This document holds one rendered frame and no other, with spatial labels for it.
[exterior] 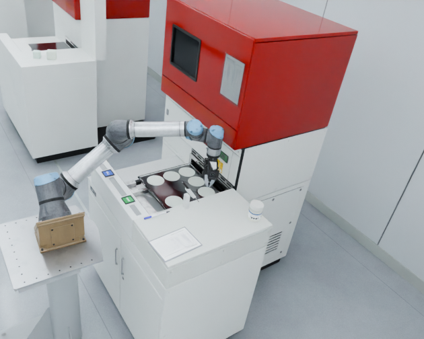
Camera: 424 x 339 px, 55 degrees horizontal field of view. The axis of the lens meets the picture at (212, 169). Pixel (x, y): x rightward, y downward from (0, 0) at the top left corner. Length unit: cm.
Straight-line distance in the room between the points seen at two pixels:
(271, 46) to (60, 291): 163
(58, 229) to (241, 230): 88
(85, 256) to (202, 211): 61
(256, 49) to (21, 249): 144
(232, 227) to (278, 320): 110
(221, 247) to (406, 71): 193
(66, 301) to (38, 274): 42
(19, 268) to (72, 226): 29
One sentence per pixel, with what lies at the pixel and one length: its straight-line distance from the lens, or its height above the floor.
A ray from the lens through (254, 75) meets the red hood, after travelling 202.
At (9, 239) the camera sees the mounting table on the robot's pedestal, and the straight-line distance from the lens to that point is 224.
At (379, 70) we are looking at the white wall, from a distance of 338.
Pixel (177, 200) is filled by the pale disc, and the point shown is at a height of 90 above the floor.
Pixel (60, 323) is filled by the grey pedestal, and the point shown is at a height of 25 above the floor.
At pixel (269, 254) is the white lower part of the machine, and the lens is 312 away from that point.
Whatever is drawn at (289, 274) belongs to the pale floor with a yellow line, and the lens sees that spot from 331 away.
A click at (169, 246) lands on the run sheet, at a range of 193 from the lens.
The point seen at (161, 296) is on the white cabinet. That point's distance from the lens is 203.
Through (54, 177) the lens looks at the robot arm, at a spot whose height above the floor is 111.
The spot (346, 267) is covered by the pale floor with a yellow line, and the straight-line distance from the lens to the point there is 356.
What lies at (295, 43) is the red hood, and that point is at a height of 178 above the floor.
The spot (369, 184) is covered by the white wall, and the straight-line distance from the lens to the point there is 360.
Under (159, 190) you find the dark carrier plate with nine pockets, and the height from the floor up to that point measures 90.
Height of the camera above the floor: 233
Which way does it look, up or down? 34 degrees down
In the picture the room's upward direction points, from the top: 9 degrees clockwise
